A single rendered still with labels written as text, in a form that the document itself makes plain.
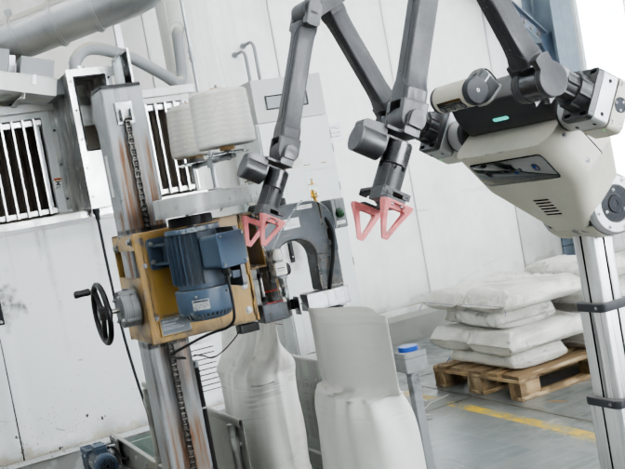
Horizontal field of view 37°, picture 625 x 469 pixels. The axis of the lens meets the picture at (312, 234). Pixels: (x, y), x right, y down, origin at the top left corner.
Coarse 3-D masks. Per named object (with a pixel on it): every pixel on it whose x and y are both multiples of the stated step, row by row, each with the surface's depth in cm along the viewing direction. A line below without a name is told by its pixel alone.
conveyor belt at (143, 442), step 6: (132, 438) 435; (138, 438) 433; (144, 438) 431; (150, 438) 429; (138, 444) 423; (144, 444) 420; (150, 444) 419; (144, 450) 409; (150, 450) 407; (312, 468) 339; (318, 468) 338
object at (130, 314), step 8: (128, 288) 268; (120, 296) 263; (128, 296) 264; (136, 296) 264; (120, 304) 265; (128, 304) 262; (136, 304) 263; (120, 312) 266; (128, 312) 262; (136, 312) 263; (120, 320) 269; (128, 320) 263; (136, 320) 264
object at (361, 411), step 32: (320, 320) 257; (352, 320) 245; (384, 320) 235; (320, 352) 275; (352, 352) 246; (384, 352) 238; (320, 384) 270; (352, 384) 248; (384, 384) 240; (320, 416) 265; (352, 416) 244; (384, 416) 240; (352, 448) 247; (384, 448) 239; (416, 448) 243
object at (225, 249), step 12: (204, 240) 244; (216, 240) 241; (228, 240) 244; (240, 240) 247; (204, 252) 245; (216, 252) 242; (228, 252) 243; (240, 252) 247; (204, 264) 246; (216, 264) 243; (228, 264) 243
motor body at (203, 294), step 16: (208, 224) 248; (176, 240) 248; (192, 240) 247; (176, 256) 249; (192, 256) 247; (176, 272) 249; (192, 272) 247; (208, 272) 248; (192, 288) 248; (208, 288) 247; (224, 288) 250; (192, 304) 247; (208, 304) 247; (224, 304) 249; (192, 320) 249
